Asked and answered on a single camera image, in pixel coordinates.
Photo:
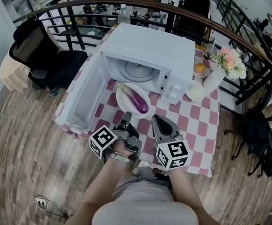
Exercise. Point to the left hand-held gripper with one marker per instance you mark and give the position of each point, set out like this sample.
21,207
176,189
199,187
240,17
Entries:
103,139

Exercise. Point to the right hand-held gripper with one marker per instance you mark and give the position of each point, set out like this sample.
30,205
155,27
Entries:
173,153

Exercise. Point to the white round plate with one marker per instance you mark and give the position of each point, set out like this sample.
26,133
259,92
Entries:
124,102

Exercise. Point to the purple eggplant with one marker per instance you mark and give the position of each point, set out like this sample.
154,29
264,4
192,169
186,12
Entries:
135,99

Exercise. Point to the white microwave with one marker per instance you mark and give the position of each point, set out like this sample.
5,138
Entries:
149,46

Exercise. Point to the person's right forearm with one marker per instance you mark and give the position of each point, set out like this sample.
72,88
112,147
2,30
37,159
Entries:
185,191

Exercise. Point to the person's left forearm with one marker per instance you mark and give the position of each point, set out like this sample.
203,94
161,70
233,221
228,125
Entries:
103,184

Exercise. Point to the person's left hand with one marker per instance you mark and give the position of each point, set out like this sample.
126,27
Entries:
120,149

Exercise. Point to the red white checkered tablecloth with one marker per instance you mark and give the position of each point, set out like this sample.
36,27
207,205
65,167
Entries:
196,125

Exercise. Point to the white wristband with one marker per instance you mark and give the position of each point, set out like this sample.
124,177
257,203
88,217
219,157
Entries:
119,157

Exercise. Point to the person's white shoe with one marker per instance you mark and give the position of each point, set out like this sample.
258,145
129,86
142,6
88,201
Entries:
144,164

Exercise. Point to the black waist pouch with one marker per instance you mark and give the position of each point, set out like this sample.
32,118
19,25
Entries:
162,176

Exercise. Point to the person's grey trousers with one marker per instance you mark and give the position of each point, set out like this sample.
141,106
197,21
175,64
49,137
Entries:
145,173

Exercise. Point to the small white saucer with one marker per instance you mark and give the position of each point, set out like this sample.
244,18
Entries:
195,91

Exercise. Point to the white vase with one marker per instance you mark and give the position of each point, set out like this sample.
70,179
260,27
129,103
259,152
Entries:
213,80

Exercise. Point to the orange fruit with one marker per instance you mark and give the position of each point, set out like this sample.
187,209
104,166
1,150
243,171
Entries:
200,67

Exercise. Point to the person's grey shirt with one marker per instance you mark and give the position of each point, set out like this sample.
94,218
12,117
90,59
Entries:
145,207

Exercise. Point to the glass cup with straw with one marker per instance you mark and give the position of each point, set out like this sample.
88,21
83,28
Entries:
209,53

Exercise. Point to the black office chair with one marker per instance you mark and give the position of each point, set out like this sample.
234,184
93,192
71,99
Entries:
44,62
255,130

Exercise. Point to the pastel flower bouquet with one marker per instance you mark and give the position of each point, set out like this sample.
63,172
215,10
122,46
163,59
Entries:
231,62

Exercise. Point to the clear water bottle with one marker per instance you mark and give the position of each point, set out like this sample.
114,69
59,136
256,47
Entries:
124,16

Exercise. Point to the white power strip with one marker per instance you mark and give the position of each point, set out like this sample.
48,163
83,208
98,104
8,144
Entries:
41,203

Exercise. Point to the dark framed window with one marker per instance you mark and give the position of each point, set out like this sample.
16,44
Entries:
21,3

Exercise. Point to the black railing with wooden rail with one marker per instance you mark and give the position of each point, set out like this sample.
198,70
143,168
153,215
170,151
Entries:
149,3

